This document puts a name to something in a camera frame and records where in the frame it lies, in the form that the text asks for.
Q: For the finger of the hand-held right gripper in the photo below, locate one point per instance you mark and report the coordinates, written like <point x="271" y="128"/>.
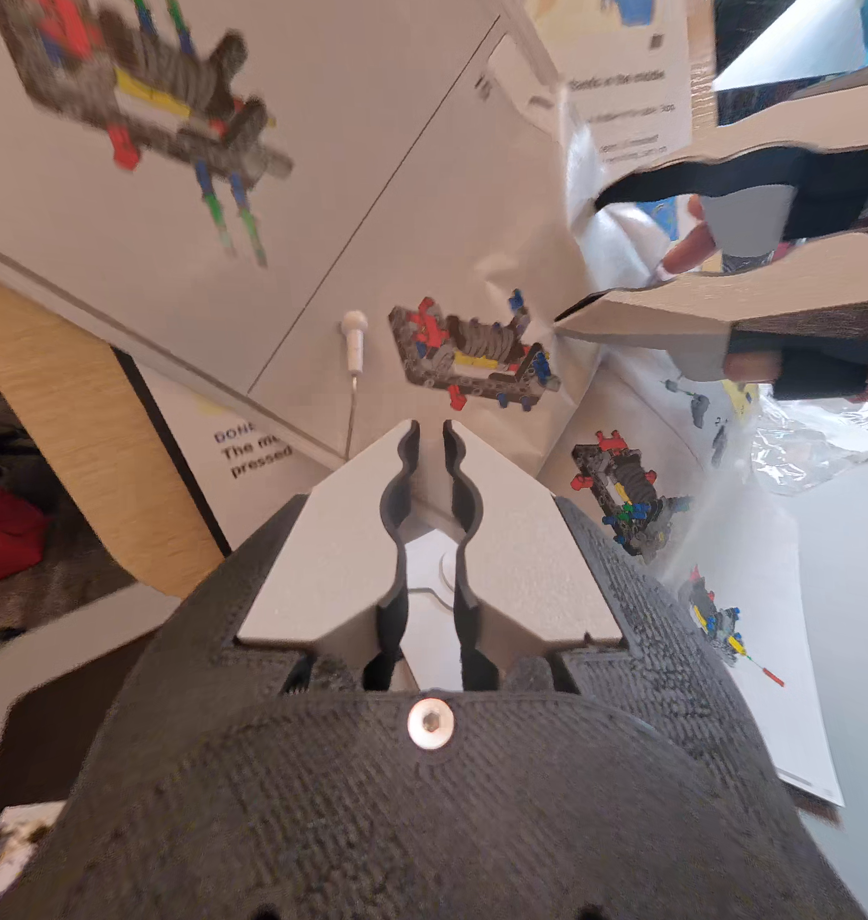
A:
<point x="800" y="129"/>
<point x="692" y="309"/>

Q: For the white printed paper sheet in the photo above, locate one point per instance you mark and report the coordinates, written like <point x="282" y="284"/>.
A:
<point x="275" y="492"/>
<point x="621" y="93"/>

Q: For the red bag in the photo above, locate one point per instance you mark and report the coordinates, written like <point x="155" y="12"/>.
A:
<point x="6" y="532"/>

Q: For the clear plastic bag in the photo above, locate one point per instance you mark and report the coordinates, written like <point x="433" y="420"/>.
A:
<point x="822" y="445"/>

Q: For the lego instruction booklet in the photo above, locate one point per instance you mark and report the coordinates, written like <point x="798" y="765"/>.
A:
<point x="369" y="180"/>

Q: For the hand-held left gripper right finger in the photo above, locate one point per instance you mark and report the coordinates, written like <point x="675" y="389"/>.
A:
<point x="534" y="575"/>

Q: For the white book stand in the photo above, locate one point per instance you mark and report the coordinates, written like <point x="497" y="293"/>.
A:
<point x="81" y="431"/>

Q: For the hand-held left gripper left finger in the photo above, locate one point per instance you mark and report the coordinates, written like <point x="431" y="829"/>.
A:
<point x="326" y="575"/>

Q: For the person's right hand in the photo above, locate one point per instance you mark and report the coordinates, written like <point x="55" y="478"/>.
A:
<point x="692" y="237"/>

